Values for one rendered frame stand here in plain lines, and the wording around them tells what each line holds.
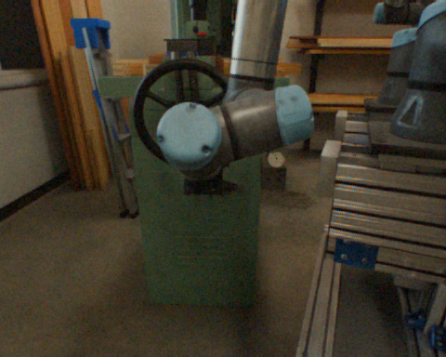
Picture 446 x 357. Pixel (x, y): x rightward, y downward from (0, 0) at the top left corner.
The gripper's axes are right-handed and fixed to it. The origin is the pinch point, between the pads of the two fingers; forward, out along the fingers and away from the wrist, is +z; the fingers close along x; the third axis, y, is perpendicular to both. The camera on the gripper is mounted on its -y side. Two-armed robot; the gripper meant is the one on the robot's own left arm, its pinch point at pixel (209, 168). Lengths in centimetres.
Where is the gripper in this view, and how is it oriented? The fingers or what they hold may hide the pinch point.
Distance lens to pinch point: 70.2
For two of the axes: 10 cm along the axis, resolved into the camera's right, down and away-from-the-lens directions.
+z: 0.3, 1.5, 9.9
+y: -0.2, 9.9, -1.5
